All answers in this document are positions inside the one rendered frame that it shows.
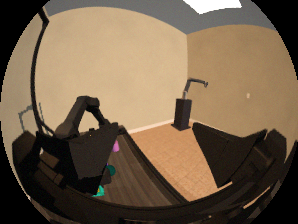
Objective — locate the teal square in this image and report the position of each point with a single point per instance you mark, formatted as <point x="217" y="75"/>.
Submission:
<point x="100" y="193"/>

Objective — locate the dark green ball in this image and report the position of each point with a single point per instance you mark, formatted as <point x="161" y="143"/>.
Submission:
<point x="112" y="169"/>

